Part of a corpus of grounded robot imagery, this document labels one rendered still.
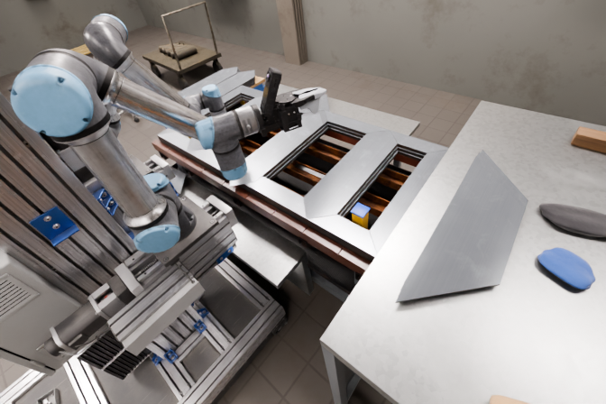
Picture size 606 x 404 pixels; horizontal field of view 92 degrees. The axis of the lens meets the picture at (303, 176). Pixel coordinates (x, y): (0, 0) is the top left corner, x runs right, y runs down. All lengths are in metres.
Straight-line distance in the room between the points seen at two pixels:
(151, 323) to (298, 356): 1.02
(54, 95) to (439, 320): 0.95
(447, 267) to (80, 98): 0.93
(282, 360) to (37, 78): 1.68
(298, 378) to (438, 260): 1.20
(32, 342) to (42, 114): 0.83
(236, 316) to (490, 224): 1.36
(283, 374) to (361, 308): 1.12
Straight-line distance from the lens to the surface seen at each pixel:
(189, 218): 1.14
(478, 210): 1.08
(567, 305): 1.02
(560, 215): 1.16
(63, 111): 0.70
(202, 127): 0.77
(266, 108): 0.79
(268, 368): 1.94
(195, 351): 1.87
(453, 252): 0.95
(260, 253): 1.42
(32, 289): 1.21
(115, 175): 0.80
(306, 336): 1.95
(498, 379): 0.87
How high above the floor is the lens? 1.84
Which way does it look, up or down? 43 degrees down
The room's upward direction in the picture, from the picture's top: 9 degrees counter-clockwise
